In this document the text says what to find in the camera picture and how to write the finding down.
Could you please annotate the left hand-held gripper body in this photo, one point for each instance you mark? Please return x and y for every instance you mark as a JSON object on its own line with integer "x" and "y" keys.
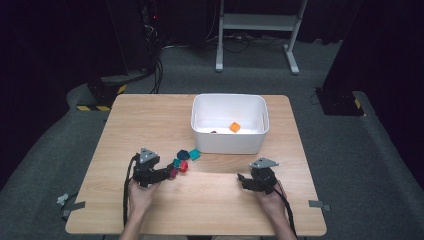
{"x": 145, "y": 173}

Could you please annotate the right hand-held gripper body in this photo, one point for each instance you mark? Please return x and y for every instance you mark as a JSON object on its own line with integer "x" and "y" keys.
{"x": 264, "y": 178}

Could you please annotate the white plastic bin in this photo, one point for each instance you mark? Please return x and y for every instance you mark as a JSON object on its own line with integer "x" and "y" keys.
{"x": 230, "y": 143}

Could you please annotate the orange building block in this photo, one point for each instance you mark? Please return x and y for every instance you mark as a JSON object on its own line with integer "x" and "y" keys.
{"x": 234, "y": 127}

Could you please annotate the person's left hand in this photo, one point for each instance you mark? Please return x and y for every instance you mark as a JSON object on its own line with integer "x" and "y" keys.
{"x": 140, "y": 198}

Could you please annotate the person's right hand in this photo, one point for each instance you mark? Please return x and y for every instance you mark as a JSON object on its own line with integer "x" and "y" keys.
{"x": 275, "y": 201}

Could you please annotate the teal building block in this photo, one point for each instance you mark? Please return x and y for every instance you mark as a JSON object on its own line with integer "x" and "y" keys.
{"x": 177, "y": 163}
{"x": 194, "y": 154}

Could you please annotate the red building block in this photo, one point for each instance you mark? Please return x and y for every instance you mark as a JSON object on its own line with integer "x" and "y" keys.
{"x": 184, "y": 166}

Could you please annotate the dark blue building block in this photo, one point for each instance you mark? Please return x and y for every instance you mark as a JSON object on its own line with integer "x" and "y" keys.
{"x": 183, "y": 154}

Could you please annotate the grey tape strip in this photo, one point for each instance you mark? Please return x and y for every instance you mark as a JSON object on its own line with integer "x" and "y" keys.
{"x": 318, "y": 204}
{"x": 73, "y": 207}

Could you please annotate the black stand base hazard tape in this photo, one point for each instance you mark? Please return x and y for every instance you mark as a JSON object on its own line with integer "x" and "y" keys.
{"x": 103, "y": 91}
{"x": 338, "y": 101}

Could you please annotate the dark equipment rack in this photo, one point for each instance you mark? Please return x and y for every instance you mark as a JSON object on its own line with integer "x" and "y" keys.
{"x": 146, "y": 33}

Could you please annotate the white metal stand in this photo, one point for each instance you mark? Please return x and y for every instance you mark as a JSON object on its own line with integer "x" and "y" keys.
{"x": 256, "y": 22}

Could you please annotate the dark curtain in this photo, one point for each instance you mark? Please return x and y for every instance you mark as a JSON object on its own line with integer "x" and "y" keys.
{"x": 383, "y": 50}
{"x": 50, "y": 43}

